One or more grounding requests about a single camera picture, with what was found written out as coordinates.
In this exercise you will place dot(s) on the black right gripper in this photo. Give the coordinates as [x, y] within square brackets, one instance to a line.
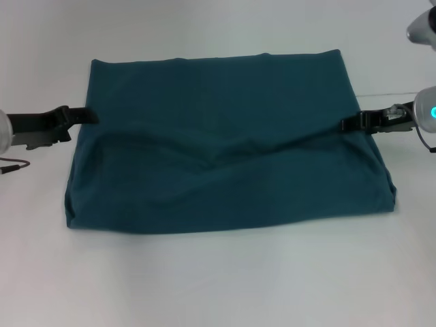
[388, 122]

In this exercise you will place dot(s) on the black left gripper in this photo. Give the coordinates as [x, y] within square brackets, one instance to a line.
[34, 127]

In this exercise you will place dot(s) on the teal T-shirt with FREE print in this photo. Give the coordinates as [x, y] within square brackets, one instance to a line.
[221, 153]

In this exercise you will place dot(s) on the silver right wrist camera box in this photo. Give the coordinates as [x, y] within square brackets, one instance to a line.
[422, 29]

